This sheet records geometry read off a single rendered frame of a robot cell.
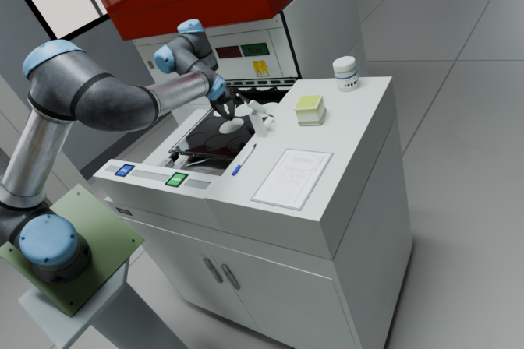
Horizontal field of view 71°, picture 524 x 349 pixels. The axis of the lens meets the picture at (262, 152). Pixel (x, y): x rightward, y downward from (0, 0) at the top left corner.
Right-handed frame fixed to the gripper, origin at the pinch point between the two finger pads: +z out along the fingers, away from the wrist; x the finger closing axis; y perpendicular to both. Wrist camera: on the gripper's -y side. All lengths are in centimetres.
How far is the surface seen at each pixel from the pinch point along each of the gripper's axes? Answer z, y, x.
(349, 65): -9.0, -21.4, -38.3
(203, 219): 10.7, -29.5, 23.6
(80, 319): 14, -38, 65
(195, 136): 6.6, 12.1, 14.2
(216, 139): 6.6, 2.4, 7.9
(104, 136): 74, 219, 88
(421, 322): 96, -51, -32
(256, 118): -7.2, -21.4, -4.6
